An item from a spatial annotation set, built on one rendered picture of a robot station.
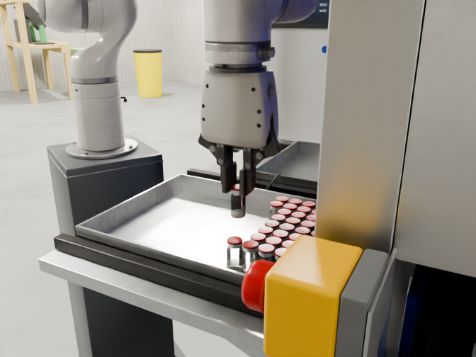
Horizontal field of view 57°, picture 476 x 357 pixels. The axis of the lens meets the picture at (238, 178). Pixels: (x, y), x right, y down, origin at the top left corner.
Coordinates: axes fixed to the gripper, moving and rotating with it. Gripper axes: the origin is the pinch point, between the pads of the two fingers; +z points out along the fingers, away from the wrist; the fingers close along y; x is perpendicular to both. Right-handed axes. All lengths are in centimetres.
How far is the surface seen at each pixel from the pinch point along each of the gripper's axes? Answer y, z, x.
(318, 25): 17, -20, -83
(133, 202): 19.9, 7.7, 0.0
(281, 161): 8.7, 9.0, -37.1
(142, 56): 442, 31, -505
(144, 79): 443, 67, -507
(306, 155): 6.4, 10.1, -47.4
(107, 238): 14.1, 7.4, 12.0
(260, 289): -15.6, -1.9, 25.6
